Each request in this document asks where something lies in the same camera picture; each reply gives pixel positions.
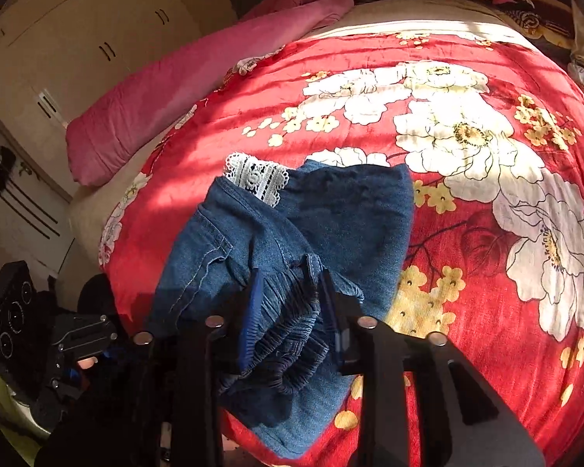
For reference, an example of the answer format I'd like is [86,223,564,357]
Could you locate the blue denim pants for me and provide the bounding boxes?
[151,153,415,460]

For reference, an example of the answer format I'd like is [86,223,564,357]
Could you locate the left hand red nails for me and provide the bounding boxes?
[77,356,98,370]

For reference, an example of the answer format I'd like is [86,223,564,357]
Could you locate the red floral blanket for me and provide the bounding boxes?
[98,32,584,465]

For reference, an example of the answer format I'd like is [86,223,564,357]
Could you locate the pink folded quilt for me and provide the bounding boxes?
[66,0,354,187]

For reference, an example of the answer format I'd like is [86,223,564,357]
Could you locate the cream wardrobe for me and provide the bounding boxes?
[0,0,200,196]

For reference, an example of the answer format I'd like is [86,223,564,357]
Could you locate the stack of folded clothes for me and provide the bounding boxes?
[482,0,575,49]

